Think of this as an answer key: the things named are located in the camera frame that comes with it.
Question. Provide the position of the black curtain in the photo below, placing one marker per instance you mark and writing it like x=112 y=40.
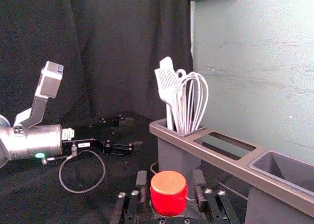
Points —
x=110 y=50

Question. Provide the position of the black table cloth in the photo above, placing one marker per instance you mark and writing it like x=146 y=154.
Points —
x=36 y=197

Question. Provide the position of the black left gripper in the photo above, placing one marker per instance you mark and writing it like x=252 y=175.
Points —
x=86 y=135

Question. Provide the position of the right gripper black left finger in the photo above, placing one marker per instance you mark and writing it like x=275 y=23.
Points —
x=139 y=184

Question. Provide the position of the white whisk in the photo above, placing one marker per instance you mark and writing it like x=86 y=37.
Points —
x=183 y=128

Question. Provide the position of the grey utensil rack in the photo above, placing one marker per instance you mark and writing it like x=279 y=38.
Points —
x=171 y=157

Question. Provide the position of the white slotted spatula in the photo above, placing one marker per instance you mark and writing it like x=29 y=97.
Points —
x=166 y=79

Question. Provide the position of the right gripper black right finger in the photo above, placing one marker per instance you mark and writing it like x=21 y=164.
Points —
x=198 y=184

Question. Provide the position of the red cylinder with wooden top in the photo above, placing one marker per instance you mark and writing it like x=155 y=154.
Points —
x=168 y=194

